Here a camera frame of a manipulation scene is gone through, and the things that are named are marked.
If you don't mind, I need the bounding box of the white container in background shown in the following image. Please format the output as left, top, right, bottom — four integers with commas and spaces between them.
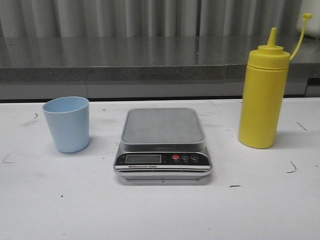
296, 0, 320, 39

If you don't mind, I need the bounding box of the light blue plastic cup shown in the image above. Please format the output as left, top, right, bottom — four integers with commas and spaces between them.
42, 96, 90, 153

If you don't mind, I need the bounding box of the yellow squeeze bottle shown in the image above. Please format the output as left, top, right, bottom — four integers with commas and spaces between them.
238, 13, 313, 149

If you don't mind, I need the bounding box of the silver digital kitchen scale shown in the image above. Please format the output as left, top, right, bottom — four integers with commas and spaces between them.
113, 107, 213, 180

